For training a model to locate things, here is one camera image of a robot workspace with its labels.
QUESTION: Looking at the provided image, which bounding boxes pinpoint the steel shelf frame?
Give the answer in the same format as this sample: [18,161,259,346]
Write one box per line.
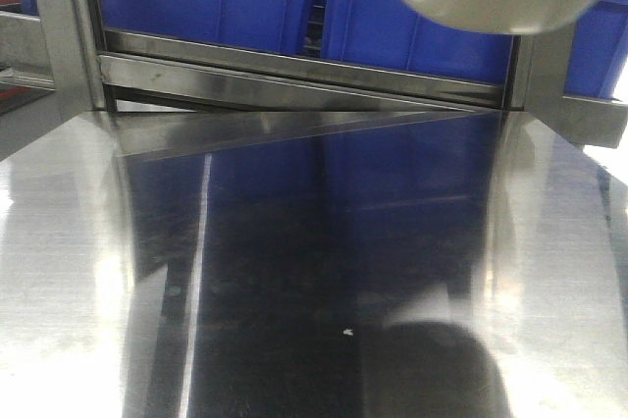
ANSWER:
[0,0,628,149]

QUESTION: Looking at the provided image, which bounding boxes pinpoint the blue crate middle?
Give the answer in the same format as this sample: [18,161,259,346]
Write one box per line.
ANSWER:
[320,0,512,84]

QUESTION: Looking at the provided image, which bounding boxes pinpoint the blue crate right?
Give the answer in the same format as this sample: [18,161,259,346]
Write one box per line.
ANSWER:
[564,0,627,100]

